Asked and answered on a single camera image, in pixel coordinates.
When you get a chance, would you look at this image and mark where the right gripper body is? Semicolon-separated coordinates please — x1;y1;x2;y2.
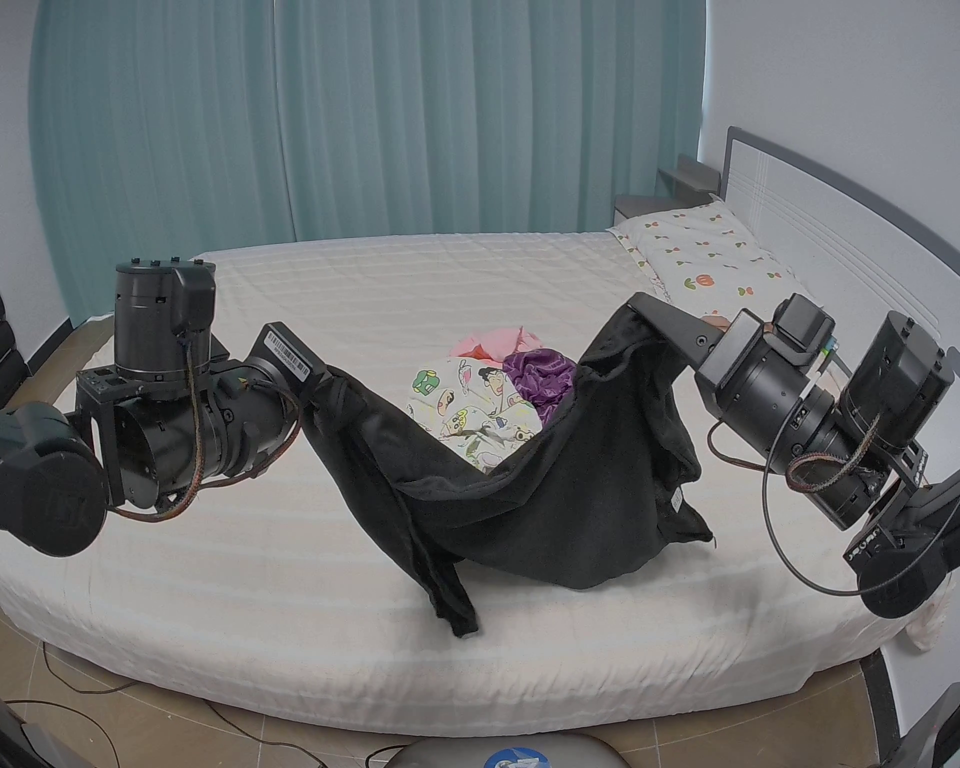
693;307;897;530

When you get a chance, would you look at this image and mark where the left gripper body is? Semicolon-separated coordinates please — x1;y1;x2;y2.
120;321;333;515

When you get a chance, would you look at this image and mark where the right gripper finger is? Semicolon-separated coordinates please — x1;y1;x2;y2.
626;291;727;372

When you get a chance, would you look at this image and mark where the black T-shirt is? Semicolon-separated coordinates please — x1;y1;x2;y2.
298;303;715;640

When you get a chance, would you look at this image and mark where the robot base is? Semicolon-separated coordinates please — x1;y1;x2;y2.
382;737;633;768

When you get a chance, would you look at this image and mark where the bed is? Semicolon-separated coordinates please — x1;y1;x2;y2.
0;126;960;742

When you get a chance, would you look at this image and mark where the white printed pillow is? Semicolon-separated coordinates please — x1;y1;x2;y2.
606;193;819;331

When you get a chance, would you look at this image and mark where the purple garment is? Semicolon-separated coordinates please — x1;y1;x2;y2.
502;346;579;426

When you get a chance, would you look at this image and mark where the grey bedside table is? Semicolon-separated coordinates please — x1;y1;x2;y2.
613;155;723;226

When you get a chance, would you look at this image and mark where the pink garment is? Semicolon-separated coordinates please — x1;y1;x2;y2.
450;324;549;363

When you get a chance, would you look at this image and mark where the white printed pyjama garment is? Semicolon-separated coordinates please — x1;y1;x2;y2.
407;352;546;475

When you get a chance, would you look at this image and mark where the black chest of drawers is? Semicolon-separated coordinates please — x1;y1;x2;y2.
0;292;33;406

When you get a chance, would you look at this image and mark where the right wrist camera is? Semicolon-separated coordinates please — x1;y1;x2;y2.
772;294;841;370

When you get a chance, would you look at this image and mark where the black cable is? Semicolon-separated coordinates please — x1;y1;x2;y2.
762;442;871;598

